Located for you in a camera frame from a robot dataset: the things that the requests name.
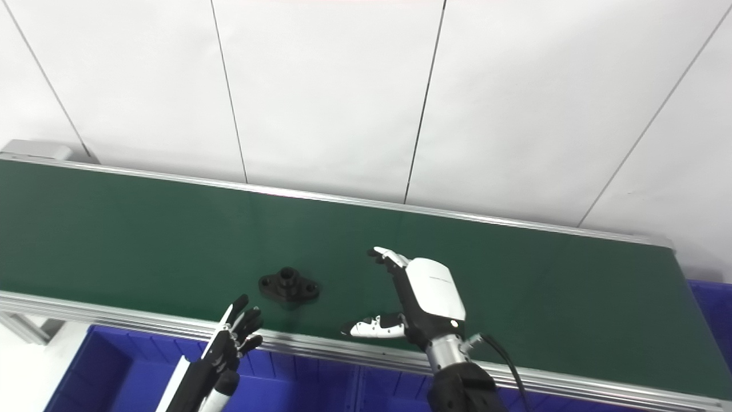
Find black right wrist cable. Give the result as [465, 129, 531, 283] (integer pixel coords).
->
[466, 333, 534, 412]

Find black flanged machine part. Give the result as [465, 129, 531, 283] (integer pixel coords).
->
[258, 266, 320, 304]

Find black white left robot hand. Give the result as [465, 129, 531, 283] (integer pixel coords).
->
[156, 294, 264, 412]

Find grey conveyor support leg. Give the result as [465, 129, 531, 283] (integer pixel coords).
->
[0, 311, 53, 346]

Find large blue plastic bin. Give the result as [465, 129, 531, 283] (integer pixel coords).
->
[355, 365, 650, 412]
[686, 279, 732, 370]
[44, 324, 362, 412]

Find green conveyor belt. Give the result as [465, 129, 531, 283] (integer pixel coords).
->
[0, 159, 732, 401]

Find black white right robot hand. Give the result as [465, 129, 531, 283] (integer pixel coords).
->
[341, 246, 467, 351]

